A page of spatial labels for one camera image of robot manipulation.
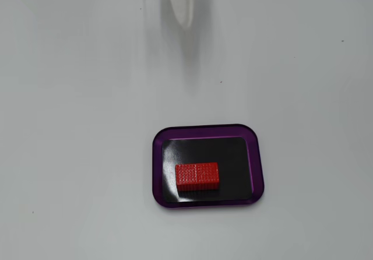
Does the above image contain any white pointed gripper finger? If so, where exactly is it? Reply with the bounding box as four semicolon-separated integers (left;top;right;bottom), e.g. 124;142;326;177
165;0;202;30

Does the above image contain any purple tray with black base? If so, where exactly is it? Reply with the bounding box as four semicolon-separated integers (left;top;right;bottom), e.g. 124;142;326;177
152;123;265;211

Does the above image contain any red textured rectangular block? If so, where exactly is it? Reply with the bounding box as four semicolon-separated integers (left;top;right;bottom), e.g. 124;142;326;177
175;162;220;192

